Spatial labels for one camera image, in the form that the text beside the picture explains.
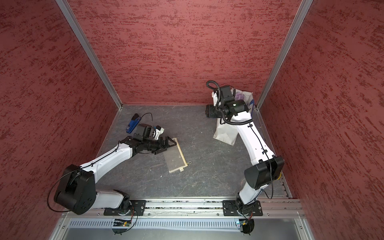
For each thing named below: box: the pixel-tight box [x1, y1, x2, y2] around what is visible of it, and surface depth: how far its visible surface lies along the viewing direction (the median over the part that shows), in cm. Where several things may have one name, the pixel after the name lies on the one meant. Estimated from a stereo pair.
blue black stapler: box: [126, 113, 142, 134], surface depth 109 cm
